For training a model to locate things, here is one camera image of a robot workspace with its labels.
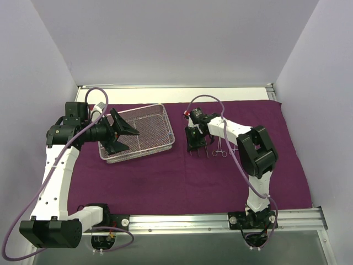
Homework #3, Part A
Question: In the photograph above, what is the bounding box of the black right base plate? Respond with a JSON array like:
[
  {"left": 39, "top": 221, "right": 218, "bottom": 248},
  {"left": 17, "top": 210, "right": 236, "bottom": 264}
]
[{"left": 227, "top": 210, "right": 278, "bottom": 230}]

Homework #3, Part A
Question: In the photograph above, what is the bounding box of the purple cloth wrap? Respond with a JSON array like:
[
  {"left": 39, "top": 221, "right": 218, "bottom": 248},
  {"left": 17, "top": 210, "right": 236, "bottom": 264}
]
[{"left": 68, "top": 100, "right": 312, "bottom": 215}]

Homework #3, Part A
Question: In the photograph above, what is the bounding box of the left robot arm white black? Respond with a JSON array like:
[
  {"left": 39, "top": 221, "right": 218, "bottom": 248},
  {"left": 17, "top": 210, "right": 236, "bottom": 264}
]
[{"left": 19, "top": 102, "right": 139, "bottom": 248}]

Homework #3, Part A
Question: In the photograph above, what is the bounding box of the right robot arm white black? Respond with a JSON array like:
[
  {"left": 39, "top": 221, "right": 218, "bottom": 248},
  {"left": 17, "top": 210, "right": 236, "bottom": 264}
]
[{"left": 184, "top": 108, "right": 279, "bottom": 228}]

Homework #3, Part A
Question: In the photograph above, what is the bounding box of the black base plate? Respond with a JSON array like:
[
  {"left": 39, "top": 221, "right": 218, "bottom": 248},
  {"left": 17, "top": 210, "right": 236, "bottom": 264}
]
[
  {"left": 93, "top": 214, "right": 130, "bottom": 231},
  {"left": 227, "top": 210, "right": 278, "bottom": 230}
]

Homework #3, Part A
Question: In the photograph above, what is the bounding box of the aluminium front rail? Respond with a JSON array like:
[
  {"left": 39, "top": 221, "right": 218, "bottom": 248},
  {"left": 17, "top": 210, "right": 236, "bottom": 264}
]
[{"left": 30, "top": 206, "right": 329, "bottom": 237}]

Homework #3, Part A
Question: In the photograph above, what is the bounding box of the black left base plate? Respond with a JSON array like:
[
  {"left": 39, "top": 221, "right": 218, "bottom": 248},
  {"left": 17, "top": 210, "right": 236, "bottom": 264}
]
[{"left": 93, "top": 214, "right": 130, "bottom": 231}]

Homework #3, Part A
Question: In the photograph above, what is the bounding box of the metal mesh instrument tray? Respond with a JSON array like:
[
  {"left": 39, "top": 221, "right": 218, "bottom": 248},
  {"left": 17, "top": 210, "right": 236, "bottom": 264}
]
[{"left": 98, "top": 104, "right": 175, "bottom": 163}]

